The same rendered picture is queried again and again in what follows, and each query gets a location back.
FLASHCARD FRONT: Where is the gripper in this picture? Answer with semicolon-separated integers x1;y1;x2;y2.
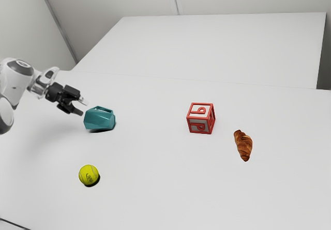
44;82;89;117

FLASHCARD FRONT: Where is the teal faceted mug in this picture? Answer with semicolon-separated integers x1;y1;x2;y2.
83;105;116;131

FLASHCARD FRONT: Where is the yellow tennis ball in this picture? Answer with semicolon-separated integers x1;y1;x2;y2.
78;164;99;186

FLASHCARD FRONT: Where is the red letter block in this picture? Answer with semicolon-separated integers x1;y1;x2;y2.
186;102;216;135

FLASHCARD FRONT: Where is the brown croissant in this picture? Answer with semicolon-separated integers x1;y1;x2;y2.
233;129;253;162

